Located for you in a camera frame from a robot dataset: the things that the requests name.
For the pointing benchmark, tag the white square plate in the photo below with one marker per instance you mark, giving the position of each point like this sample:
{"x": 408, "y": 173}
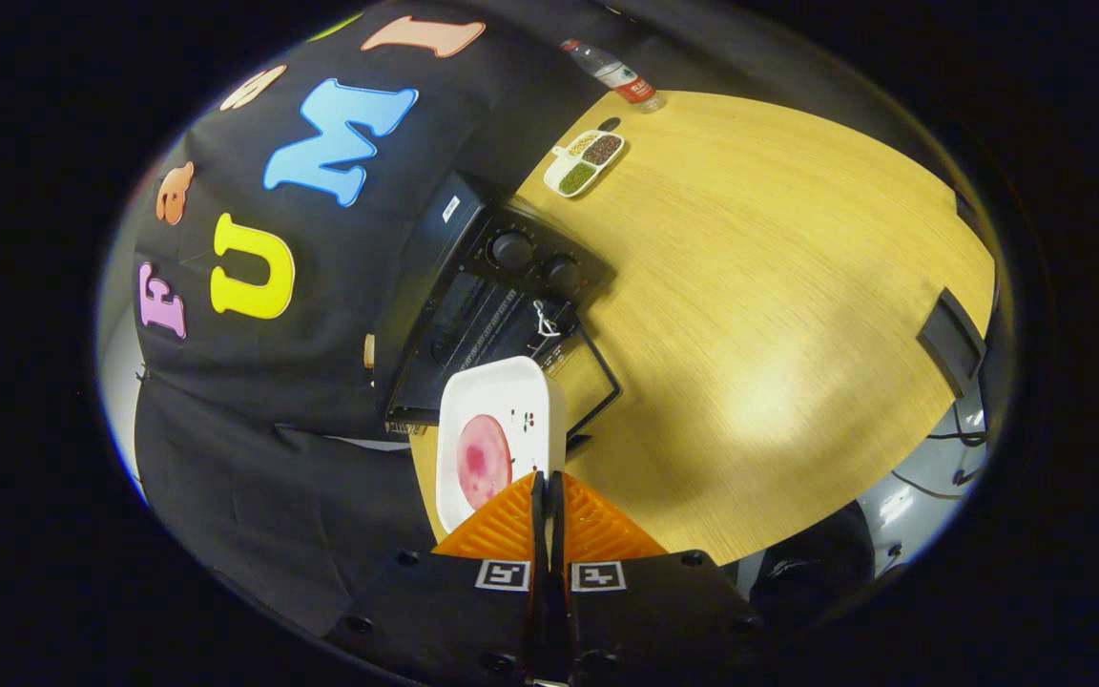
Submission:
{"x": 511, "y": 391}

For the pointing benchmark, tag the clear plastic water bottle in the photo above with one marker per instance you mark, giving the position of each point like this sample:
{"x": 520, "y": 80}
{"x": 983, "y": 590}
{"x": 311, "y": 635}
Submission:
{"x": 621, "y": 78}

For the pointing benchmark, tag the black toaster oven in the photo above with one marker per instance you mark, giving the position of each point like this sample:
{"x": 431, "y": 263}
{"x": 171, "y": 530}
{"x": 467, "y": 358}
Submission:
{"x": 454, "y": 248}

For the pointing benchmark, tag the toast bread slice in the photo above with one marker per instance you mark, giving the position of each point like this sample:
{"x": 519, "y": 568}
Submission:
{"x": 369, "y": 351}

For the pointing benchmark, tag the pink meat slice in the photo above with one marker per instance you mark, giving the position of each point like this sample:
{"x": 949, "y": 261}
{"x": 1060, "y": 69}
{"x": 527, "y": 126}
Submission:
{"x": 483, "y": 458}

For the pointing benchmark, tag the white zip tie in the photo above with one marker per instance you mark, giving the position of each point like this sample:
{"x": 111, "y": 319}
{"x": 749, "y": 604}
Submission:
{"x": 543, "y": 320}

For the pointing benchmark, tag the white divided bean dish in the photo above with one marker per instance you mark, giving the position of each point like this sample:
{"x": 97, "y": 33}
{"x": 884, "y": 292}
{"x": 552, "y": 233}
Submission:
{"x": 576, "y": 176}

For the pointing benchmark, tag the black chair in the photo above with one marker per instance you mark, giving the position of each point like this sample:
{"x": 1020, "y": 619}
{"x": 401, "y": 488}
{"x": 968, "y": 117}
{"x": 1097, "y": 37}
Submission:
{"x": 952, "y": 343}

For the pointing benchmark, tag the dark bulky object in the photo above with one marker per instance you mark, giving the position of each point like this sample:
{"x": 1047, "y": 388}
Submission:
{"x": 817, "y": 563}

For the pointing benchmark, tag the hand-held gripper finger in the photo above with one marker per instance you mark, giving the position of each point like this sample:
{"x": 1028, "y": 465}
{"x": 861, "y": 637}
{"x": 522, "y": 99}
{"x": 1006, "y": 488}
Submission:
{"x": 539, "y": 534}
{"x": 557, "y": 534}

